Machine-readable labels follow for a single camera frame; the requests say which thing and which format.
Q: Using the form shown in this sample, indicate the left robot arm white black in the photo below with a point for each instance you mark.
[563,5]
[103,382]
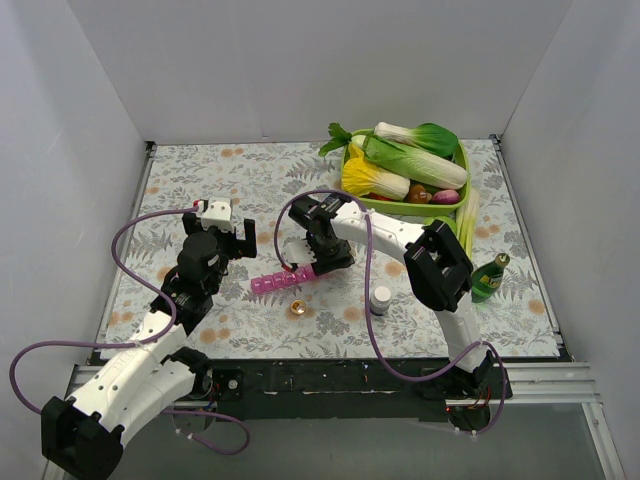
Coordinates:
[86,433]

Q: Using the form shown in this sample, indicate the floral table mat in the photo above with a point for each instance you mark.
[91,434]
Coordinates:
[259,179]

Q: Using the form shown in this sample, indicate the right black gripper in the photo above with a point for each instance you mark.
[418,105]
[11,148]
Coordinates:
[332,258]

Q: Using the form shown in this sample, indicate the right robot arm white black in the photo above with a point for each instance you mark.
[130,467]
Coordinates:
[438,268]

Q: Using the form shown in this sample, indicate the leafy green herb toy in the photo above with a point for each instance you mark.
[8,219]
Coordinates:
[339,137]

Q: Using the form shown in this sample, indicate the purple onion toy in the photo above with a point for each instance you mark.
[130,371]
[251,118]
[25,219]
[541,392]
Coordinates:
[446,197]

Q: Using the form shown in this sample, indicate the white bottle blue label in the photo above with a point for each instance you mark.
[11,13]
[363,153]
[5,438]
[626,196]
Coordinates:
[380,300]

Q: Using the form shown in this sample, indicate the yellow napa cabbage toy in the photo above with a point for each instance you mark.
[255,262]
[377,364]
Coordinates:
[361,178]

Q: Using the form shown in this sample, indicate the gold bottle cap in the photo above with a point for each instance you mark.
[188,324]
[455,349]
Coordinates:
[298,307]

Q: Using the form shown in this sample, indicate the brown mushroom toy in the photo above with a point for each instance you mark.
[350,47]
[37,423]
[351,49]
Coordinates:
[417,194]

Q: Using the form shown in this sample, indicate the green napa cabbage toy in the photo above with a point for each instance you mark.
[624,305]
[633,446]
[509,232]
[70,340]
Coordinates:
[414,163]

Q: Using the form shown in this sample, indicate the black front table rail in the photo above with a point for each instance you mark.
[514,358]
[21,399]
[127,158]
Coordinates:
[350,389]

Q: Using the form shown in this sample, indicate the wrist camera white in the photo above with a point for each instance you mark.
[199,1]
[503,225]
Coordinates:
[298,253]
[215,212]

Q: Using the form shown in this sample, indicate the round green cabbage toy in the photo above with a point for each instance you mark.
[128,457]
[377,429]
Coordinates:
[443,219]

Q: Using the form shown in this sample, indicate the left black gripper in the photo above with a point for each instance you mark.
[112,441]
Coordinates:
[230,238]

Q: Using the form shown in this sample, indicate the green plastic tray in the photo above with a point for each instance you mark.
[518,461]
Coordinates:
[430,209]

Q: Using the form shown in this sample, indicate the bok choy toy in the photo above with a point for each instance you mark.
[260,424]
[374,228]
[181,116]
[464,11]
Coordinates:
[427,136]

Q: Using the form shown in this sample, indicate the pink weekly pill organizer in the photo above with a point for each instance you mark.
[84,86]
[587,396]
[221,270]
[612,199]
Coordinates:
[280,280]

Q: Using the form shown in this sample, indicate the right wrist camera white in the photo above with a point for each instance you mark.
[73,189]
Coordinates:
[298,253]

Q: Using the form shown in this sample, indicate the green glass bottle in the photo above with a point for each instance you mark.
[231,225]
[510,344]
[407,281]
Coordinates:
[487,278]

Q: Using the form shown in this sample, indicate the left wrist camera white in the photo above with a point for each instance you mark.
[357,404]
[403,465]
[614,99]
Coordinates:
[215,212]

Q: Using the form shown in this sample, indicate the celery stalk toy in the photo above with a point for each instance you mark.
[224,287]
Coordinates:
[466,220]

